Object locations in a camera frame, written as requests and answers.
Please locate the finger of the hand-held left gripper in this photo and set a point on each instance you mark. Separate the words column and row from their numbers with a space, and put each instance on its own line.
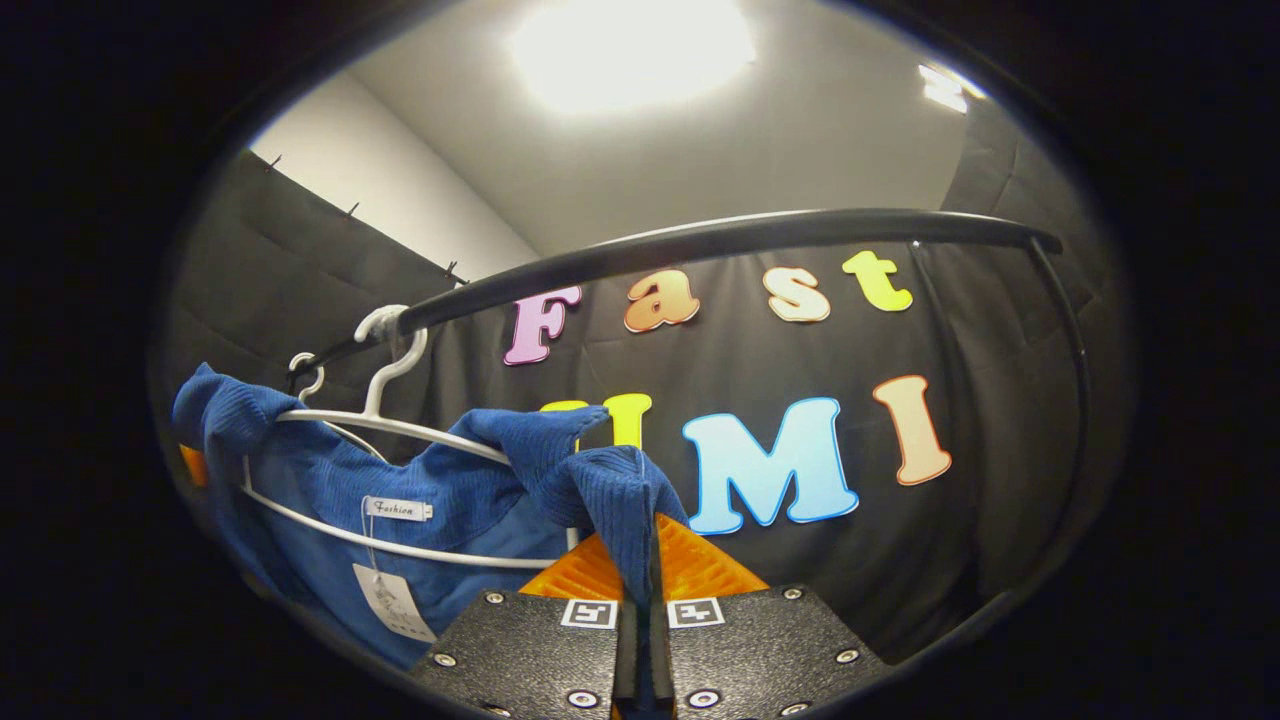
column 195, row 468

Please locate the black clothes rack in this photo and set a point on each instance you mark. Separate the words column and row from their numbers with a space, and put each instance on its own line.
column 700, row 240

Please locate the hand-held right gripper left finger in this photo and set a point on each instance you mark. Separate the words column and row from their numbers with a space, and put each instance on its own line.
column 530, row 650

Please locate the white clothes hanger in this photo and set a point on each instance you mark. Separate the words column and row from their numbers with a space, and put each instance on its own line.
column 380, row 320
column 321, row 377

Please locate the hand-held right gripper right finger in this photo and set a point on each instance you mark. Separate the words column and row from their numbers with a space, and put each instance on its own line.
column 760, row 650

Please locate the large ceiling light panel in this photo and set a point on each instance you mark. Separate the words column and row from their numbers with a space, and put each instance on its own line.
column 630, row 50

